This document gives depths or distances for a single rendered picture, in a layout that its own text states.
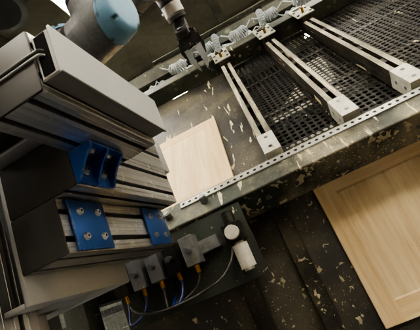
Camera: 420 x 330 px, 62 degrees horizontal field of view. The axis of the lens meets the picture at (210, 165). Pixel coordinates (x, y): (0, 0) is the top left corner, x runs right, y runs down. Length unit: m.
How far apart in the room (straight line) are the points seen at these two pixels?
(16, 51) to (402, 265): 1.28
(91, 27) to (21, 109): 0.39
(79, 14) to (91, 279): 0.54
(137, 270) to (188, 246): 0.18
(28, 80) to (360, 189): 1.18
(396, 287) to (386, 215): 0.24
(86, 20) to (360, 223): 1.09
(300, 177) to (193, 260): 0.43
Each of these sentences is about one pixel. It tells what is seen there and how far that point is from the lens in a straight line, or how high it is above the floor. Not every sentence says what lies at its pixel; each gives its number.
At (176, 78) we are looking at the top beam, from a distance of 2.24.
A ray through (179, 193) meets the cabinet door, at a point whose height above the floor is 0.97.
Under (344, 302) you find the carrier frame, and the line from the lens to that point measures 1.41.
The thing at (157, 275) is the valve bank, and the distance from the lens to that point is 1.12.
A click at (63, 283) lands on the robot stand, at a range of 0.67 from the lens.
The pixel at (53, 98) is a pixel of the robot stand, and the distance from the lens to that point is 0.46.
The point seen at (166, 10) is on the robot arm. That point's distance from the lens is 1.36.
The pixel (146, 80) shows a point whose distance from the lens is 2.74.
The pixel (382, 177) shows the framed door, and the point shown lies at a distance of 1.42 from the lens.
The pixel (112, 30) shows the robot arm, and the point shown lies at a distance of 0.81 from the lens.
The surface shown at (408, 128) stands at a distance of 1.24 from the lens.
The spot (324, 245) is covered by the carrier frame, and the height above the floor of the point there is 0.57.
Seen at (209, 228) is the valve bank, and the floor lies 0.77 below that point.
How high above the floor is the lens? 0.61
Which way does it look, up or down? 18 degrees up
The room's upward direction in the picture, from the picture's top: 24 degrees counter-clockwise
